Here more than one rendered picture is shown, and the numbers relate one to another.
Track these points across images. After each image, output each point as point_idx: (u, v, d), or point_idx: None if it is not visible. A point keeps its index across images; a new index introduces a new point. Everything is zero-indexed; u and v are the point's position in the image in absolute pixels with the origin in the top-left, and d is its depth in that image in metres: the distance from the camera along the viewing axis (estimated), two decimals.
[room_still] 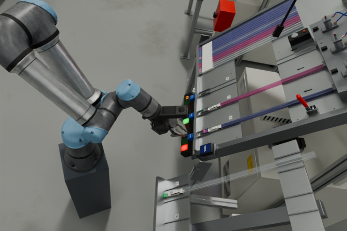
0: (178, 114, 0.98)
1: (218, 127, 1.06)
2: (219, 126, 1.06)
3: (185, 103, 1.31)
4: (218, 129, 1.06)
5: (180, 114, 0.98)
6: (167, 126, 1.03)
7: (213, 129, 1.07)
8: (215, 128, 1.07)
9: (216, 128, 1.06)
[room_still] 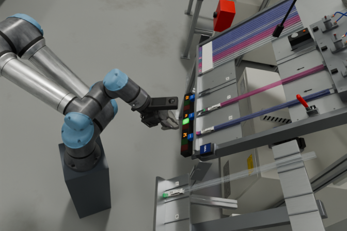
0: (169, 105, 0.94)
1: (210, 129, 1.07)
2: (212, 128, 1.07)
3: (185, 103, 1.31)
4: (211, 131, 1.08)
5: (171, 105, 0.94)
6: (157, 118, 0.99)
7: (205, 131, 1.08)
8: (207, 130, 1.08)
9: (209, 129, 1.08)
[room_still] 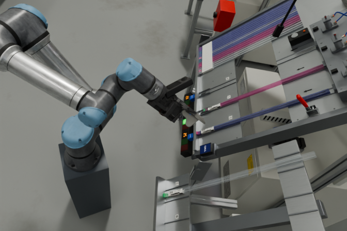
0: (185, 81, 0.93)
1: (210, 129, 1.07)
2: (212, 128, 1.07)
3: (185, 103, 1.31)
4: (211, 131, 1.08)
5: (187, 80, 0.93)
6: (178, 103, 0.93)
7: (205, 131, 1.08)
8: (207, 130, 1.08)
9: (209, 129, 1.08)
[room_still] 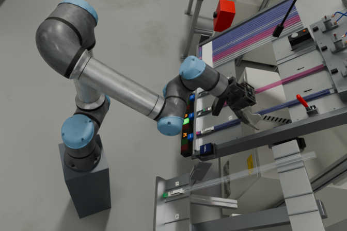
0: (213, 101, 0.98)
1: (210, 129, 1.07)
2: (212, 128, 1.07)
3: None
4: (211, 131, 1.08)
5: (213, 103, 0.99)
6: None
7: (205, 131, 1.08)
8: (207, 130, 1.08)
9: (209, 129, 1.08)
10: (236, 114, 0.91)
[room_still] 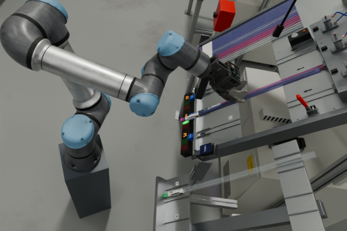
0: (196, 84, 0.91)
1: (195, 115, 1.01)
2: (196, 113, 1.01)
3: (185, 103, 1.31)
4: (195, 117, 1.01)
5: (196, 85, 0.92)
6: None
7: (190, 117, 1.02)
8: (192, 116, 1.01)
9: (193, 115, 1.01)
10: (224, 97, 0.85)
